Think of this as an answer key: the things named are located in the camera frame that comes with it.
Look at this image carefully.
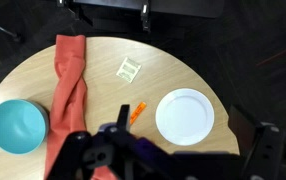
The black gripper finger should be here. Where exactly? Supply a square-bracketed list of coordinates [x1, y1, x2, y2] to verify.
[116, 104, 130, 131]

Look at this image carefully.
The orange marker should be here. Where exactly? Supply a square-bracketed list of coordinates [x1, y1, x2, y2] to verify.
[130, 102, 147, 125]

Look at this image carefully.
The teal bowl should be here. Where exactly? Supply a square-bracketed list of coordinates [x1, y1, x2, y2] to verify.
[0, 99, 49, 155]

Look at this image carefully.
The orange-red cloth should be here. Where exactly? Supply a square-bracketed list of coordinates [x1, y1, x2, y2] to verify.
[43, 34, 118, 180]

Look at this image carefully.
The small white paper packet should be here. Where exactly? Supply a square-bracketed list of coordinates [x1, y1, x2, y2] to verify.
[116, 57, 141, 83]

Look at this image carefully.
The white round plate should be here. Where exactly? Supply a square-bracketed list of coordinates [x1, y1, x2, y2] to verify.
[155, 88, 215, 146]

